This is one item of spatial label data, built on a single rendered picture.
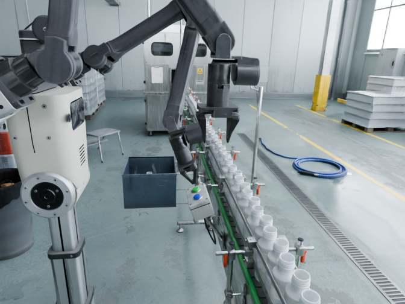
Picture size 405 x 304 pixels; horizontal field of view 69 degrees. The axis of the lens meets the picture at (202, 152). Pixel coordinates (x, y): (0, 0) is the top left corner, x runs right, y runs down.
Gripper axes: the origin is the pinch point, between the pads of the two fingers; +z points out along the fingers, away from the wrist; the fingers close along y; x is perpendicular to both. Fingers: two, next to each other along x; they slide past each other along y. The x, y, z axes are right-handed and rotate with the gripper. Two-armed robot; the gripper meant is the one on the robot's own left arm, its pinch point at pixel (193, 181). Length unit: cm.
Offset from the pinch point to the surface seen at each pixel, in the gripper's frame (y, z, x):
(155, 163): 87, 17, 24
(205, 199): -9.0, 4.0, -2.3
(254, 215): -25.7, 5.9, -15.3
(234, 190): -2.8, 8.0, -13.9
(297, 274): -52, 6, -17
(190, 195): -2.3, 4.0, 2.9
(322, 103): 765, 243, -419
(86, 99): 635, -12, 205
